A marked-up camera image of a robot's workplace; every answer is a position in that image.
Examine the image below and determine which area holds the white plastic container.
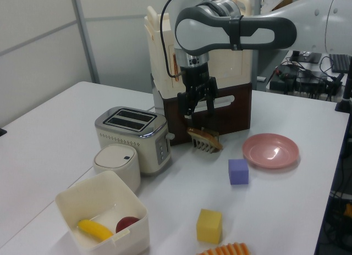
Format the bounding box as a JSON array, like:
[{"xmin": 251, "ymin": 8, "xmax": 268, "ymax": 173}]
[{"xmin": 54, "ymin": 171, "xmax": 151, "ymax": 255}]

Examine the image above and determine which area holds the cream silver toaster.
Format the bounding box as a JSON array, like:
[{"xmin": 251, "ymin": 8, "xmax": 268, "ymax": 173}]
[{"xmin": 95, "ymin": 106, "xmax": 175, "ymax": 176}]

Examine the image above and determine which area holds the red toy apple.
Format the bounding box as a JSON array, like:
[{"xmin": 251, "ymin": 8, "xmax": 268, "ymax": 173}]
[{"xmin": 115, "ymin": 216, "xmax": 140, "ymax": 234}]

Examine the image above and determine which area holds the purple foam cube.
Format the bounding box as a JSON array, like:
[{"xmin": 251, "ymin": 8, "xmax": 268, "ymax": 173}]
[{"xmin": 228, "ymin": 158, "xmax": 250, "ymax": 186}]

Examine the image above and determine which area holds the brown box with white handle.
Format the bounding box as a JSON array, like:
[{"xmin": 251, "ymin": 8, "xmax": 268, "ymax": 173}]
[{"xmin": 162, "ymin": 81, "xmax": 252, "ymax": 146}]

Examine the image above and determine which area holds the metal toast rack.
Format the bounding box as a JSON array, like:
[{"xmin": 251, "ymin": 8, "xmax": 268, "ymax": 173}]
[{"xmin": 191, "ymin": 127, "xmax": 221, "ymax": 154}]

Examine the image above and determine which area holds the orange striped toy food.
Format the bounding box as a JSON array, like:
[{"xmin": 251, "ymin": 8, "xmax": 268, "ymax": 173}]
[{"xmin": 196, "ymin": 241, "xmax": 251, "ymax": 255}]

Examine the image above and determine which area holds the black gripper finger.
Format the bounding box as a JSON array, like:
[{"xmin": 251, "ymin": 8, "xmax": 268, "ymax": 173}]
[
  {"xmin": 177, "ymin": 86, "xmax": 206, "ymax": 120},
  {"xmin": 205, "ymin": 77, "xmax": 219, "ymax": 115}
]

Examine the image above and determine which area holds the black clamp pole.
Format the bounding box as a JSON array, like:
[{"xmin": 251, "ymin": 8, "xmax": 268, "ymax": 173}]
[{"xmin": 334, "ymin": 70, "xmax": 352, "ymax": 113}]

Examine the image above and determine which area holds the black monitor stand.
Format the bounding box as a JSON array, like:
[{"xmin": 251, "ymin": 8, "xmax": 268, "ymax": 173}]
[{"xmin": 289, "ymin": 50, "xmax": 322, "ymax": 64}]

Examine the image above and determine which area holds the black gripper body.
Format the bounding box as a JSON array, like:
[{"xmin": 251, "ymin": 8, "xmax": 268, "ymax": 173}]
[{"xmin": 180, "ymin": 63, "xmax": 212, "ymax": 88}]

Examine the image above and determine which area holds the yellow foam cube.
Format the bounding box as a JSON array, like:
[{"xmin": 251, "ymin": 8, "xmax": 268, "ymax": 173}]
[{"xmin": 196, "ymin": 208, "xmax": 223, "ymax": 244}]

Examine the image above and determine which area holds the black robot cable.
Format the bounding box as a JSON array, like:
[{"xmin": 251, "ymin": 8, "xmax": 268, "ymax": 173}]
[{"xmin": 158, "ymin": 0, "xmax": 206, "ymax": 77}]

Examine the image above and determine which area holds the pink plate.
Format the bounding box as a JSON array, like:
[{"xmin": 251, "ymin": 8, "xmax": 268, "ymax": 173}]
[{"xmin": 241, "ymin": 133, "xmax": 300, "ymax": 170}]

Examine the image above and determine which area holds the yellow toy banana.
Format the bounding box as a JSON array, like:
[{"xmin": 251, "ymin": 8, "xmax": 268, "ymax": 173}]
[{"xmin": 77, "ymin": 219, "xmax": 114, "ymax": 242}]

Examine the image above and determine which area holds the cream toy cabinet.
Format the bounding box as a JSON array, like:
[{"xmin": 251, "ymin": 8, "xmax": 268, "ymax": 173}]
[{"xmin": 144, "ymin": 0, "xmax": 252, "ymax": 92}]

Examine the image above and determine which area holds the black electronics with cables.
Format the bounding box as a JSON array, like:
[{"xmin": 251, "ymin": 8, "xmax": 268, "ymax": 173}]
[{"xmin": 269, "ymin": 63, "xmax": 345, "ymax": 101}]

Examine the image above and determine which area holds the small white lidded bin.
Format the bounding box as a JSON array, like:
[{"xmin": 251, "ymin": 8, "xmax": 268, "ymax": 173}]
[{"xmin": 92, "ymin": 144, "xmax": 142, "ymax": 193}]

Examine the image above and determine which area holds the black keyboard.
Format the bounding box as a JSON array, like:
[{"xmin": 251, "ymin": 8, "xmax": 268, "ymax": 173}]
[{"xmin": 329, "ymin": 53, "xmax": 352, "ymax": 73}]

